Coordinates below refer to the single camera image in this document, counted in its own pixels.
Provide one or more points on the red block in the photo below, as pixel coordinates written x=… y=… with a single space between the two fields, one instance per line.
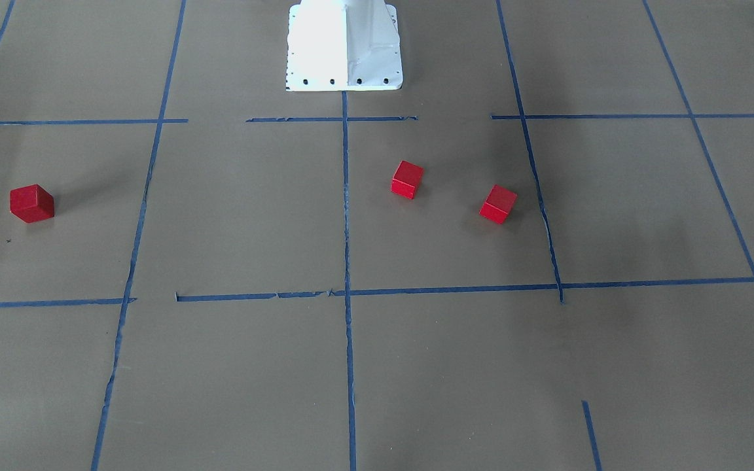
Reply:
x=498 y=204
x=406 y=179

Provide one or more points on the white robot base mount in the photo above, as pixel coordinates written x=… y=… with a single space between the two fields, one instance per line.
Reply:
x=338 y=46

